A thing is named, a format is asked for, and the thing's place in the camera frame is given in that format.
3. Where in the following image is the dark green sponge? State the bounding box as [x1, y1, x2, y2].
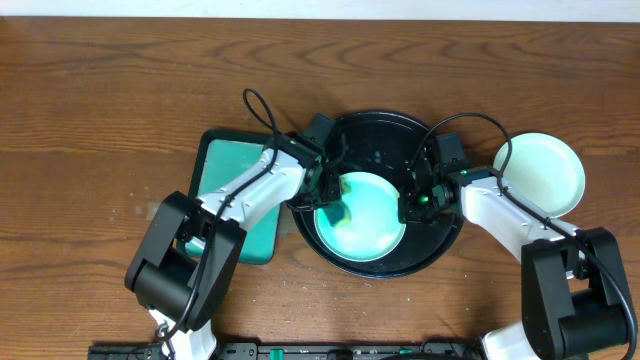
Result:
[323, 200, 352, 228]

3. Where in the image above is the mint green plate top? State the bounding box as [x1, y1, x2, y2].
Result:
[313, 172, 406, 262]

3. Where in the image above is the mint green plate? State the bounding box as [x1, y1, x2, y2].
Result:
[504, 133, 586, 218]
[313, 172, 406, 262]

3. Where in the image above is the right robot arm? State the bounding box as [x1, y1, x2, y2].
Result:
[399, 166, 638, 359]

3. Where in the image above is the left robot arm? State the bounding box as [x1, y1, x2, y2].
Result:
[124, 134, 339, 359]

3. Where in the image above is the round black tray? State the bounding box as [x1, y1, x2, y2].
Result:
[293, 111, 464, 278]

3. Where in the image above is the rectangular dark green tray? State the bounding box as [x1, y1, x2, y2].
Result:
[188, 129, 280, 265]

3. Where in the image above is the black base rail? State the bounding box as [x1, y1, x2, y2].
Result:
[87, 342, 484, 360]

